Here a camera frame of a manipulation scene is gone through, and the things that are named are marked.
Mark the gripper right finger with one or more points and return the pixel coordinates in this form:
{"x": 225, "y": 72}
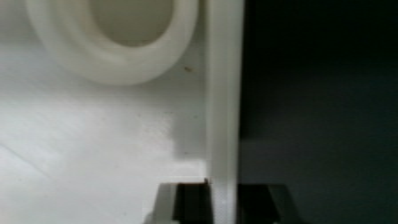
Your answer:
{"x": 266, "y": 205}

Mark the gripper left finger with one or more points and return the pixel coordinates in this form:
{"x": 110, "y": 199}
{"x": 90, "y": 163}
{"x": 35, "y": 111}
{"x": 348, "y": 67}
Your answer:
{"x": 184, "y": 203}

